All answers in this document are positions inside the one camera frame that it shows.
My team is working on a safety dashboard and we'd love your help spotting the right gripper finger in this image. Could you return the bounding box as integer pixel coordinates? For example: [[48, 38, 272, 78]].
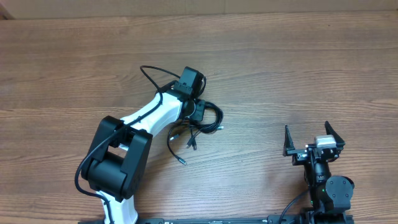
[[325, 121, 345, 149], [283, 125, 295, 156]]

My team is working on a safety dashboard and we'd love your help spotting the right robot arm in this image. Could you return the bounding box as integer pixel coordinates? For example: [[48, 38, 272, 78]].
[[278, 121, 354, 223]]

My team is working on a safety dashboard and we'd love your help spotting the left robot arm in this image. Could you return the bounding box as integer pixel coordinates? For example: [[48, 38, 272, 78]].
[[74, 67, 206, 223]]

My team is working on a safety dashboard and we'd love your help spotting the black cable bundle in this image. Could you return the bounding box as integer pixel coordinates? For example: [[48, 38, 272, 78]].
[[166, 101, 224, 166]]

